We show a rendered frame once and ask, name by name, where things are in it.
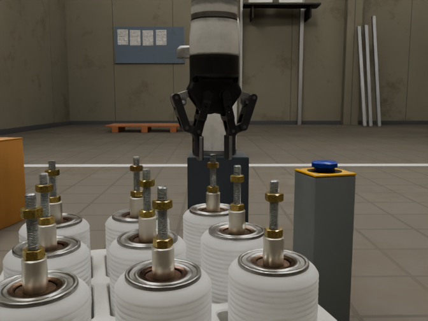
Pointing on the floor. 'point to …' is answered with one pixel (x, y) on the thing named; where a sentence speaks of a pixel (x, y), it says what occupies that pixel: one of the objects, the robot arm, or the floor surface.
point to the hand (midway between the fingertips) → (214, 148)
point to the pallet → (142, 127)
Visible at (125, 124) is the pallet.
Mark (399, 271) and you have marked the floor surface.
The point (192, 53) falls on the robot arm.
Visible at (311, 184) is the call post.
